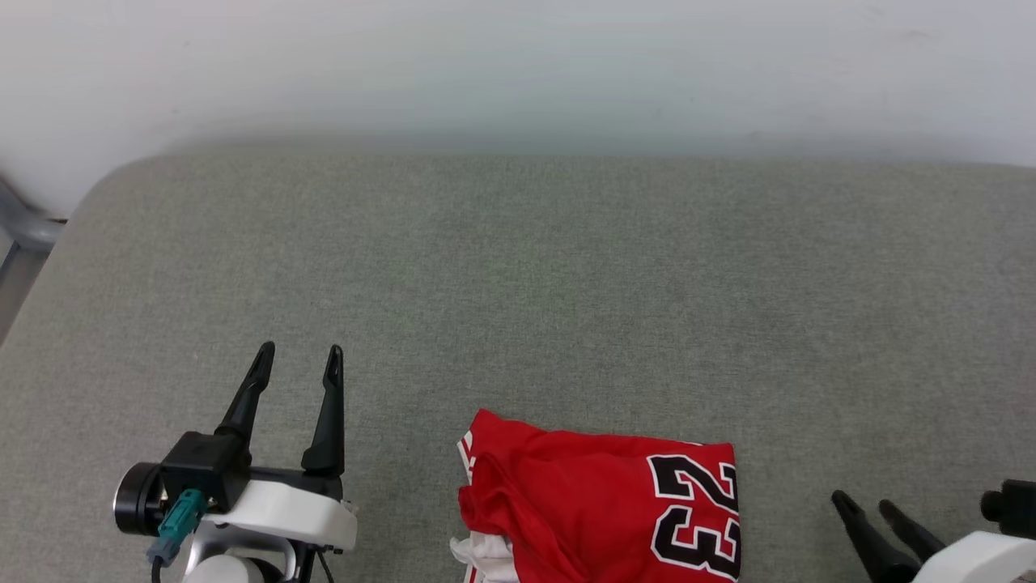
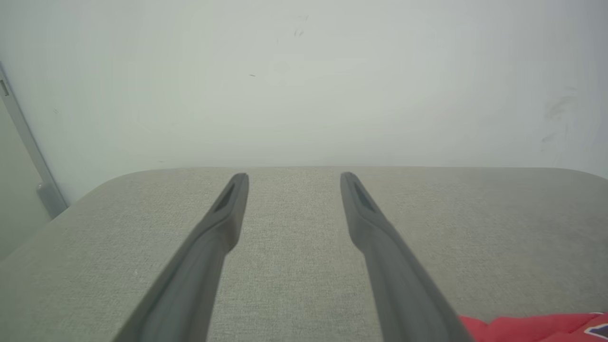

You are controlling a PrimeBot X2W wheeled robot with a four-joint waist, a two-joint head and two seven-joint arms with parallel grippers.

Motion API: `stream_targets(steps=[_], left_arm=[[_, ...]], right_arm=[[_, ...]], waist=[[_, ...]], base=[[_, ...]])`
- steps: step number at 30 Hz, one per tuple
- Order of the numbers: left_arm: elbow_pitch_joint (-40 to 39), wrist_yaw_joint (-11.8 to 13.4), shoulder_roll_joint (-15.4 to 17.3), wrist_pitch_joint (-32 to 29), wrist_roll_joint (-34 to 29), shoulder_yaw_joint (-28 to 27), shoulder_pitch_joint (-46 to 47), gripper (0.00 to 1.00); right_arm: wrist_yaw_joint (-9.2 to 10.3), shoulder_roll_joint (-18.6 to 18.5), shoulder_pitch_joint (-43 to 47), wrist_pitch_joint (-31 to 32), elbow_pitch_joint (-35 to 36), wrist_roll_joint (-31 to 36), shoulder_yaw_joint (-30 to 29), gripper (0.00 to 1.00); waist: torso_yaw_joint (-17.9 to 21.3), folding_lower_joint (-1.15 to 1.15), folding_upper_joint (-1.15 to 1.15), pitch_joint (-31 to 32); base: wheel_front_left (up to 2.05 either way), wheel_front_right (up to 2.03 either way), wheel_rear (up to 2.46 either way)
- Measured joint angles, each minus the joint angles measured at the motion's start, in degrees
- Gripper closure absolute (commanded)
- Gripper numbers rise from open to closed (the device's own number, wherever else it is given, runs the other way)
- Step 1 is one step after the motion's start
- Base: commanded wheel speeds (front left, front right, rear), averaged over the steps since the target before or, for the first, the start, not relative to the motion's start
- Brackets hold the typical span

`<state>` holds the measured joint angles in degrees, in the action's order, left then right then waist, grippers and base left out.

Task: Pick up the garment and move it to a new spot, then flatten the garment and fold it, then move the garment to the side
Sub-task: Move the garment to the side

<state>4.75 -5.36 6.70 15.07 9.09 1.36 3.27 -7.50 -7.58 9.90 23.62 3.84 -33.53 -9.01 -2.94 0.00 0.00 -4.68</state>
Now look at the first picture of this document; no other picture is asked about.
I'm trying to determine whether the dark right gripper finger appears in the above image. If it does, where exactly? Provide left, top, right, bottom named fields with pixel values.
left=831, top=490, right=920, bottom=583
left=878, top=499, right=949, bottom=560

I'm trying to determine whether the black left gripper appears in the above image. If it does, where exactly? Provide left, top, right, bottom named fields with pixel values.
left=113, top=342, right=346, bottom=537

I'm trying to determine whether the teal cable connector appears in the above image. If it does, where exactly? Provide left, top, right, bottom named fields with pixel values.
left=146, top=488, right=210, bottom=566

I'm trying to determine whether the red basketball jersey number 23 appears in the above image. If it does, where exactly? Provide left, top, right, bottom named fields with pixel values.
left=451, top=409, right=742, bottom=583

